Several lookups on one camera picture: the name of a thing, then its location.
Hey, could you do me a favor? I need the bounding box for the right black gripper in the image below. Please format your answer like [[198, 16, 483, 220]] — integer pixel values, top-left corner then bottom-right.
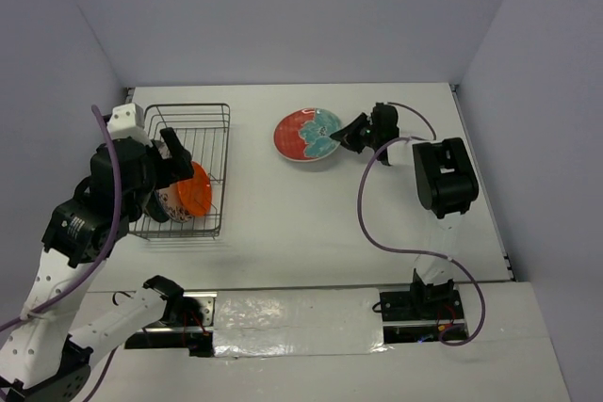
[[330, 112, 381, 153]]

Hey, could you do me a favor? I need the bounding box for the blue floral white plate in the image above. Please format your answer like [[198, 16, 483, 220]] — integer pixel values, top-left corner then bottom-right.
[[153, 140, 195, 224]]

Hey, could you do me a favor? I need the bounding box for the red and teal plate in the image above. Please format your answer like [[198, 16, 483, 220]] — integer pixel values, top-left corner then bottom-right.
[[272, 107, 342, 163]]

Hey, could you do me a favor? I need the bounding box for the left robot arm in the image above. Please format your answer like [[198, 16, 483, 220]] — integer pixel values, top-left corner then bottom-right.
[[1, 128, 193, 401]]

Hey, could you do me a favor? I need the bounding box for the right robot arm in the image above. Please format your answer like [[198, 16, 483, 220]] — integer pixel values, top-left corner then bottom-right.
[[330, 102, 480, 319]]

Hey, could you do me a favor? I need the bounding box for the orange plastic plate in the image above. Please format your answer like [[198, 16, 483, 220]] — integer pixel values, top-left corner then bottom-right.
[[176, 162, 212, 217]]

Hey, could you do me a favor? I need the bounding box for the dark green plate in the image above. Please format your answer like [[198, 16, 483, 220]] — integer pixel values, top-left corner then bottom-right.
[[144, 191, 171, 223]]

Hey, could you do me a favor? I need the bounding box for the silver foil tape sheet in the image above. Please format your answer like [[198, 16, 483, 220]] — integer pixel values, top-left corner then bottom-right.
[[213, 288, 386, 358]]

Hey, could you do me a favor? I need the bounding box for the wire dish rack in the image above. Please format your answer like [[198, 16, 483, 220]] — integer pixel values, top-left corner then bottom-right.
[[130, 103, 231, 240]]

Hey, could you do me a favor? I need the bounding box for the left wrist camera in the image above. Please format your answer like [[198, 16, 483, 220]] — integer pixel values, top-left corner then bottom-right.
[[107, 103, 151, 146]]

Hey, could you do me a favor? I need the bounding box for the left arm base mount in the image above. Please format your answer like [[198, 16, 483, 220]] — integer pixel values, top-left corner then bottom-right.
[[123, 291, 217, 358]]

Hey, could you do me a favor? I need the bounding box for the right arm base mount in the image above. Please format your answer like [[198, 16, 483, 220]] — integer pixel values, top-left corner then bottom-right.
[[371, 284, 469, 346]]

